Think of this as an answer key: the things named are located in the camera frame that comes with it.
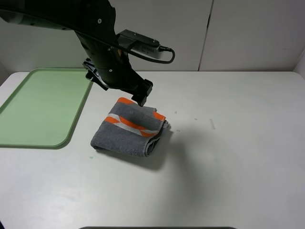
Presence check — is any grey towel with orange pattern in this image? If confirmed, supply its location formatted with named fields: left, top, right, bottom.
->
left=91, top=97, right=170, bottom=157

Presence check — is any green plastic tray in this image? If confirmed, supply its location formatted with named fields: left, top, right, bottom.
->
left=0, top=69, right=92, bottom=148

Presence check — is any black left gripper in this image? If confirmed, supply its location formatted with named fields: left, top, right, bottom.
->
left=82, top=40, right=153, bottom=107

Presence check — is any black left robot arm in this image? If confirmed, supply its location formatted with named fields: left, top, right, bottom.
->
left=0, top=0, right=153, bottom=106

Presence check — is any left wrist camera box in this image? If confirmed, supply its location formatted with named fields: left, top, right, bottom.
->
left=117, top=30, right=169, bottom=59

